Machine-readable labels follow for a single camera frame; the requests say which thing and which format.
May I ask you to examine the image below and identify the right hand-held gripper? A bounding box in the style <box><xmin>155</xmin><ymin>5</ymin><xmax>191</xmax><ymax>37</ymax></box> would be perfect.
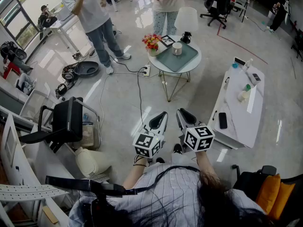
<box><xmin>176</xmin><ymin>107</ymin><xmax>215</xmax><ymax>153</ymax></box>

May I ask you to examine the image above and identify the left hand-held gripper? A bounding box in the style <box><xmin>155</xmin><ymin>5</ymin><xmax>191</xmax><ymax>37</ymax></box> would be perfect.
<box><xmin>132</xmin><ymin>112</ymin><xmax>169</xmax><ymax>159</ymax></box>

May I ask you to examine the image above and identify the green rectangular tray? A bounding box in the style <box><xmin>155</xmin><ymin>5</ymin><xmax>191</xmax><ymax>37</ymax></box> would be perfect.
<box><xmin>156</xmin><ymin>41</ymin><xmax>199</xmax><ymax>72</ymax></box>

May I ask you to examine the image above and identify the cream ceramic mug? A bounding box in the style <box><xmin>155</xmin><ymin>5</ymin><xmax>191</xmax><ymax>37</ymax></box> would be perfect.
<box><xmin>172</xmin><ymin>42</ymin><xmax>183</xmax><ymax>56</ymax></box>

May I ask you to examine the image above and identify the person's left forearm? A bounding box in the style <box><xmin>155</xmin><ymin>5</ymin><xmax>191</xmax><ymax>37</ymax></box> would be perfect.
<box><xmin>123</xmin><ymin>155</ymin><xmax>149</xmax><ymax>189</ymax></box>

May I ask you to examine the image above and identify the person's right forearm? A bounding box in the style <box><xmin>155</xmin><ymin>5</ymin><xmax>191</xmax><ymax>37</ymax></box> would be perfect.
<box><xmin>196</xmin><ymin>150</ymin><xmax>219</xmax><ymax>182</ymax></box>

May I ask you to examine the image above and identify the black smartphone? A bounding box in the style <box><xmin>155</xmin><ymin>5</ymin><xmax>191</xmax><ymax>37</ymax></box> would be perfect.
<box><xmin>218</xmin><ymin>112</ymin><xmax>228</xmax><ymax>129</ymax></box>

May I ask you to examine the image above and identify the black wrist band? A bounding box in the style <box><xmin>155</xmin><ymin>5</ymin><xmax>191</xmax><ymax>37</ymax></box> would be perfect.
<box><xmin>133</xmin><ymin>155</ymin><xmax>148</xmax><ymax>167</ymax></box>

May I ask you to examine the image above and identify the white marble cabinet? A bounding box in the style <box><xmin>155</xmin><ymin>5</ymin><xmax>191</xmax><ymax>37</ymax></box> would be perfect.
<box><xmin>207</xmin><ymin>64</ymin><xmax>265</xmax><ymax>150</ymax></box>

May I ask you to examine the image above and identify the small cream container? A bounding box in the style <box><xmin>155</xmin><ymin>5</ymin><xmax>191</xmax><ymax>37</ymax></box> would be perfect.
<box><xmin>237</xmin><ymin>90</ymin><xmax>249</xmax><ymax>103</ymax></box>

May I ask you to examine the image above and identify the round white side table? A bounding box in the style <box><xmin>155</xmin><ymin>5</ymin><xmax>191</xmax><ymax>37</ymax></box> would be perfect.
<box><xmin>148</xmin><ymin>35</ymin><xmax>202</xmax><ymax>103</ymax></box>

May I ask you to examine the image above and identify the person's striped shirt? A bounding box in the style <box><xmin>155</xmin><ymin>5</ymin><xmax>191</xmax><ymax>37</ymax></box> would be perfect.
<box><xmin>68</xmin><ymin>155</ymin><xmax>268</xmax><ymax>227</ymax></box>

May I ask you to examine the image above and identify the beige waste basket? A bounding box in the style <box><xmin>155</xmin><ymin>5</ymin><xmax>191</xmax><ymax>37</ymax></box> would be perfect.
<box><xmin>80</xmin><ymin>124</ymin><xmax>95</xmax><ymax>148</ymax></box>

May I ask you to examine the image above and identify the white box with phone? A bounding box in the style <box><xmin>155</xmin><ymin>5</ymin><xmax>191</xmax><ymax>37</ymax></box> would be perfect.
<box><xmin>246</xmin><ymin>70</ymin><xmax>261</xmax><ymax>86</ymax></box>

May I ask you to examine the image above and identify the cream bag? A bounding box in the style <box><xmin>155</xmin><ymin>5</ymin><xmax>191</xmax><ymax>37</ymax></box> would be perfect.
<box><xmin>75</xmin><ymin>147</ymin><xmax>112</xmax><ymax>178</ymax></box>

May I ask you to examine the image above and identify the red and yellow flower pot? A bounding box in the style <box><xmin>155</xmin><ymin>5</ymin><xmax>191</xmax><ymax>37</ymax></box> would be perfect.
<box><xmin>142</xmin><ymin>34</ymin><xmax>163</xmax><ymax>57</ymax></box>

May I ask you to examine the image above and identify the grey round device base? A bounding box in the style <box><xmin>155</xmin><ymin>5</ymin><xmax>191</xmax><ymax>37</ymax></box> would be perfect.
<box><xmin>62</xmin><ymin>61</ymin><xmax>99</xmax><ymax>81</ymax></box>

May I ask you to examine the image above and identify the black office chair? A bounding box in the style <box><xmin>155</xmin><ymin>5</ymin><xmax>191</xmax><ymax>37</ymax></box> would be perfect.
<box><xmin>18</xmin><ymin>96</ymin><xmax>102</xmax><ymax>153</ymax></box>

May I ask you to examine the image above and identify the white shade table lamp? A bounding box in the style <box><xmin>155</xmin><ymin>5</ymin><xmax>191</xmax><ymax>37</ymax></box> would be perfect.
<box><xmin>174</xmin><ymin>7</ymin><xmax>199</xmax><ymax>44</ymax></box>

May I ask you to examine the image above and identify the black electronic device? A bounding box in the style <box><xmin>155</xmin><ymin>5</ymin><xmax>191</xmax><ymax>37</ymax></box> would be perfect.
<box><xmin>55</xmin><ymin>83</ymin><xmax>69</xmax><ymax>96</ymax></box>

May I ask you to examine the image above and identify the orange cushion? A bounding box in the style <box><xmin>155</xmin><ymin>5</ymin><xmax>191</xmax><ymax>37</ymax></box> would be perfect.
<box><xmin>255</xmin><ymin>174</ymin><xmax>281</xmax><ymax>214</ymax></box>
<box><xmin>269</xmin><ymin>182</ymin><xmax>296</xmax><ymax>219</ymax></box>

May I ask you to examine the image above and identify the black swivel chair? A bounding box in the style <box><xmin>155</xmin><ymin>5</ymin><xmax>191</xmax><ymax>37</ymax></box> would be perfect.
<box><xmin>200</xmin><ymin>0</ymin><xmax>235</xmax><ymax>29</ymax></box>

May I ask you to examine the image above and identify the white desk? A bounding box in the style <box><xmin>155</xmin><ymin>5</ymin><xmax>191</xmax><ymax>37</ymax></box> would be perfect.
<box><xmin>49</xmin><ymin>8</ymin><xmax>93</xmax><ymax>56</ymax></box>

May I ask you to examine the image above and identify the black power cable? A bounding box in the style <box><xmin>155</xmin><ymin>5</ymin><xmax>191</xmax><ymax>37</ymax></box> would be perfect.
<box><xmin>108</xmin><ymin>54</ymin><xmax>152</xmax><ymax>127</ymax></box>

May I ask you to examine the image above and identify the black picture frame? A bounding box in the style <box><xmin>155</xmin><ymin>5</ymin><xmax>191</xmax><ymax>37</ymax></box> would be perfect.
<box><xmin>160</xmin><ymin>35</ymin><xmax>176</xmax><ymax>48</ymax></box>

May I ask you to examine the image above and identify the black head camera mount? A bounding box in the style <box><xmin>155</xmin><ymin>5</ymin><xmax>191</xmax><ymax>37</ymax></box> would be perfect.
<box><xmin>45</xmin><ymin>175</ymin><xmax>138</xmax><ymax>197</ymax></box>

